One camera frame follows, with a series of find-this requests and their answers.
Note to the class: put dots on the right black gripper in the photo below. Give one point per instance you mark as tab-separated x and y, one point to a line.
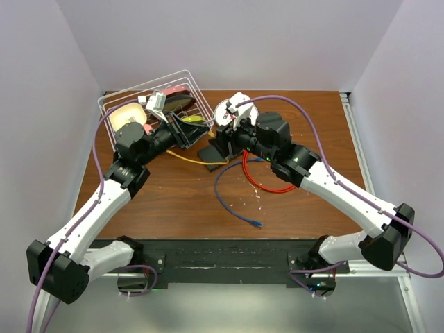
225	134

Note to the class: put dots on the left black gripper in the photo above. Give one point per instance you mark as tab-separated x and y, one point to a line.
185	134

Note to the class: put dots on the black network switch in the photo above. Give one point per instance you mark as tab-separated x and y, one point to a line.
210	154

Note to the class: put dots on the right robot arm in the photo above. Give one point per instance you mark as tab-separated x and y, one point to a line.
384	226

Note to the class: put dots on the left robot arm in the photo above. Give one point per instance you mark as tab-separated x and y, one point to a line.
62	266

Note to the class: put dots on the yellow-green plate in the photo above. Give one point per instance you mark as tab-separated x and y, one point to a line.
194	119

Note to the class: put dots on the dark brown plate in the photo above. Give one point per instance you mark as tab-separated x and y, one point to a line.
179	103

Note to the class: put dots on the white patterned round plate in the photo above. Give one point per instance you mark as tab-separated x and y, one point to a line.
223	117

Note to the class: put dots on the pink cup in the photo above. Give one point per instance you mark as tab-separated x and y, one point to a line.
147	128

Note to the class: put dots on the pink dotted plate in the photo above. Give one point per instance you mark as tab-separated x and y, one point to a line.
174	90

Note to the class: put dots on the cream square bowl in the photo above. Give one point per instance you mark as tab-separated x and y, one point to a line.
131	112

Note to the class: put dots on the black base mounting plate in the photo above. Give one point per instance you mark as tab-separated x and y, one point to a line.
217	261

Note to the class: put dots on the white wire dish rack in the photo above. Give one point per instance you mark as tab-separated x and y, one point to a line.
184	77

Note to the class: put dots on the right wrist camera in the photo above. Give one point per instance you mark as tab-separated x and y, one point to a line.
235	108

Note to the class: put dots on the aluminium frame rail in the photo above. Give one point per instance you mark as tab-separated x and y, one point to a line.
401	278

